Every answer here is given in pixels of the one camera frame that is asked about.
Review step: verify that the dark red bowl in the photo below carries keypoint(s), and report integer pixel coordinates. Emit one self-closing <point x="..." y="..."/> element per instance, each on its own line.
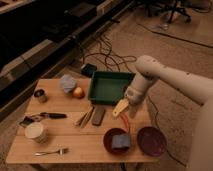
<point x="107" y="140"/>

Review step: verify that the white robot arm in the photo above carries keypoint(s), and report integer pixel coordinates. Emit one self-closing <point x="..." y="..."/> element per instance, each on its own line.
<point x="197" y="88"/>

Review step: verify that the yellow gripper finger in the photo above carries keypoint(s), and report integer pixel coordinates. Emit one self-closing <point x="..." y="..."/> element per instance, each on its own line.
<point x="121" y="105"/>

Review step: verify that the green plastic tray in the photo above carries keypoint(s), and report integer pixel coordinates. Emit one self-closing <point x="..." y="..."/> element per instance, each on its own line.
<point x="107" y="88"/>

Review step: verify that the dark shelving unit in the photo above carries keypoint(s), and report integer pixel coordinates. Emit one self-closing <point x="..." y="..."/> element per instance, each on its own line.
<point x="35" y="37"/>

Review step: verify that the blue sponge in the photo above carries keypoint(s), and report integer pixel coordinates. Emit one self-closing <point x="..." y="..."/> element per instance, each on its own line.
<point x="121" y="141"/>

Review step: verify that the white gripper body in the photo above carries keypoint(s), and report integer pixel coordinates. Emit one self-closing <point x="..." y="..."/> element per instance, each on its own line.
<point x="133" y="96"/>

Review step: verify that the small metal can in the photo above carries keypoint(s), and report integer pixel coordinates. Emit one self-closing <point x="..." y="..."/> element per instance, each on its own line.
<point x="40" y="95"/>

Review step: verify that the dark purple plate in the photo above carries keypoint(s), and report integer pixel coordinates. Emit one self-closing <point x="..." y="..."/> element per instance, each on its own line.
<point x="151" y="141"/>

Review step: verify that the blue crumpled cloth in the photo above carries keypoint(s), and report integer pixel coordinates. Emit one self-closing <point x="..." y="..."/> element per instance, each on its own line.
<point x="67" y="83"/>

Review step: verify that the yellow apple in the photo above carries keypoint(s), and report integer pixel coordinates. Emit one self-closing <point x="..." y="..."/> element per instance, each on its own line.
<point x="78" y="92"/>

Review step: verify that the office chair base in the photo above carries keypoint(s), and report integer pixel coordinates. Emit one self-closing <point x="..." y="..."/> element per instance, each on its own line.
<point x="173" y="7"/>

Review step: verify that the wooden table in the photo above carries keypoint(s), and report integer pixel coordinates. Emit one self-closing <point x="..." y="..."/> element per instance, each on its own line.
<point x="85" y="144"/>

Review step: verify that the white paper cup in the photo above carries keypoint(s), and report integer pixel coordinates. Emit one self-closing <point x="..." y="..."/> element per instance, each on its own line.
<point x="36" y="132"/>

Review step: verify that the silver fork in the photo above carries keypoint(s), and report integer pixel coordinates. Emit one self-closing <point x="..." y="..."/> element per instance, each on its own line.
<point x="59" y="151"/>

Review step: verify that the small black box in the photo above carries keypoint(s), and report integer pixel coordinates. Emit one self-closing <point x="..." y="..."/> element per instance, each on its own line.
<point x="88" y="69"/>

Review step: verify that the black handled tool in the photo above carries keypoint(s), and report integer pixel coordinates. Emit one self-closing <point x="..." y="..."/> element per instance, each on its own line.
<point x="39" y="117"/>

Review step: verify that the wooden chopsticks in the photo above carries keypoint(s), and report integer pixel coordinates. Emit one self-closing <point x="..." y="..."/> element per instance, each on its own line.
<point x="84" y="119"/>

